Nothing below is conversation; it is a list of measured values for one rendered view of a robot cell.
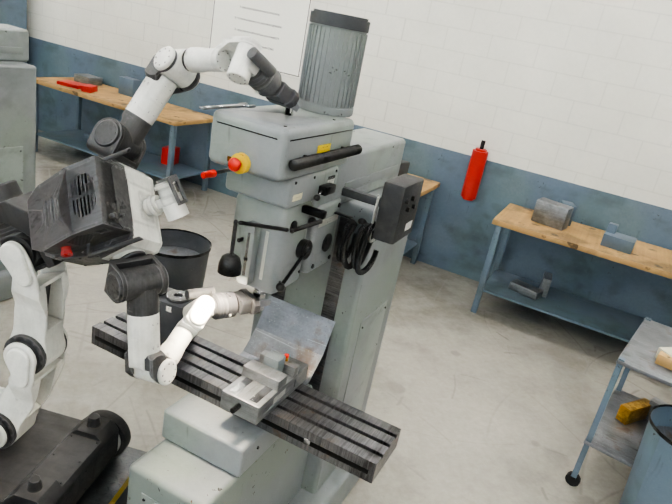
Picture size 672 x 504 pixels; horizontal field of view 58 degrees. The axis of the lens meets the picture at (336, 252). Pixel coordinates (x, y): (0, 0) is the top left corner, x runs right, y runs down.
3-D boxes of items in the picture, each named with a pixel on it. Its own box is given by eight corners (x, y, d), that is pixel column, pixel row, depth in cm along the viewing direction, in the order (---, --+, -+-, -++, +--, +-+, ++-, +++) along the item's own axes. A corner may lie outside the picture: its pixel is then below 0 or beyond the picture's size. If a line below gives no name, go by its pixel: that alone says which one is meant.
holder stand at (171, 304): (178, 351, 234) (183, 305, 226) (129, 334, 239) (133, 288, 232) (195, 338, 244) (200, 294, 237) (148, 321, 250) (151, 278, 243)
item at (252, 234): (246, 285, 198) (255, 225, 191) (236, 281, 200) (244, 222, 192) (253, 282, 202) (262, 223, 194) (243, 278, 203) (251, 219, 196)
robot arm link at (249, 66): (243, 94, 178) (218, 72, 169) (255, 63, 181) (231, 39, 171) (272, 94, 172) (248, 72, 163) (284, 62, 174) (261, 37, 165)
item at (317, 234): (307, 276, 214) (320, 207, 205) (250, 254, 223) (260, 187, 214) (331, 262, 231) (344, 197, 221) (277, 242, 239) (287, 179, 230)
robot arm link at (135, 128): (115, 101, 179) (89, 140, 178) (137, 115, 177) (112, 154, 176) (135, 116, 190) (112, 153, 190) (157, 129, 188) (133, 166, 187)
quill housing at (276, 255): (273, 299, 200) (288, 207, 188) (222, 278, 207) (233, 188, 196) (301, 282, 216) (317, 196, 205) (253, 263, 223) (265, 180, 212)
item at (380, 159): (315, 217, 207) (326, 160, 200) (260, 198, 215) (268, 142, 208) (398, 182, 276) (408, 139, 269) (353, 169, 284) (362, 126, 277)
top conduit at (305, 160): (297, 172, 172) (299, 161, 171) (284, 169, 174) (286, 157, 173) (361, 155, 211) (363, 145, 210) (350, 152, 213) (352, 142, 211)
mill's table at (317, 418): (371, 484, 197) (376, 465, 195) (90, 343, 242) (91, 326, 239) (396, 446, 218) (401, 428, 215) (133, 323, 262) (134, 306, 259)
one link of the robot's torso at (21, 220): (-34, 197, 180) (12, 178, 175) (-4, 187, 192) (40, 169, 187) (11, 281, 187) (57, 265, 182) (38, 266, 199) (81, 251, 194)
